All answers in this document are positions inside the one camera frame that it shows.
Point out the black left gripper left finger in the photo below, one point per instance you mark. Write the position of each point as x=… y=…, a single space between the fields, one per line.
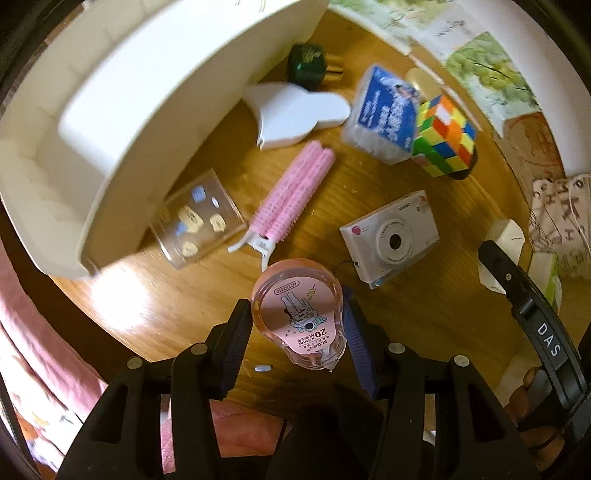
x=227 y=343

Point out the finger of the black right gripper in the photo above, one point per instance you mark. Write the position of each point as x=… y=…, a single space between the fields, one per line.
x=559 y=395

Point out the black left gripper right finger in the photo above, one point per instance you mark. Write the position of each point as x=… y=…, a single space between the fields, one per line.
x=368 y=344

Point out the white block eraser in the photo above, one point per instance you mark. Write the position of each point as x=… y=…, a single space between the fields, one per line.
x=510 y=238

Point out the pink correction tape dispenser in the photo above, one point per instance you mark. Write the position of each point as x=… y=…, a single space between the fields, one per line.
x=297 y=304

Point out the green tissue pack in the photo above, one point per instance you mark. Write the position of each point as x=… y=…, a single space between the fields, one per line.
x=544 y=272

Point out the letter print fabric bag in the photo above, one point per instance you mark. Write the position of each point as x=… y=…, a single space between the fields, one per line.
x=560 y=222

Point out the clear sticker box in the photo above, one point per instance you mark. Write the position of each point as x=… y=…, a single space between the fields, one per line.
x=195 y=220

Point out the brown stamped paper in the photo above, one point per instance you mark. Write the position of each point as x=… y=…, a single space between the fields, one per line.
x=531 y=141

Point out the pink hair roller clip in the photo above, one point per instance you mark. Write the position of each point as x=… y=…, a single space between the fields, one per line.
x=286 y=201

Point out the colourful Rubik's cube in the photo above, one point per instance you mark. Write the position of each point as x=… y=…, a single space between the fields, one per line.
x=445 y=140

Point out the blue dental floss box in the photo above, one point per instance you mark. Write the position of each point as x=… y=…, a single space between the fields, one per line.
x=384 y=115

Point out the round gold lid tin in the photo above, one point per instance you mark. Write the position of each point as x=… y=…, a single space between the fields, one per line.
x=427 y=86

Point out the white plastic organizer tray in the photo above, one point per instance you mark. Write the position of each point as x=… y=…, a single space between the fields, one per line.
x=107 y=118

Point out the green perfume bottle gold cap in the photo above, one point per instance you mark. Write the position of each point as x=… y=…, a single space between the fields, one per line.
x=310 y=67

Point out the green grape poster strip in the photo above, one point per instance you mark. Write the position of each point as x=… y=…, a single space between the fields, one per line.
x=459 y=42

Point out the white compact camera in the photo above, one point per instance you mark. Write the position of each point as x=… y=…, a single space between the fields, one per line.
x=388 y=240

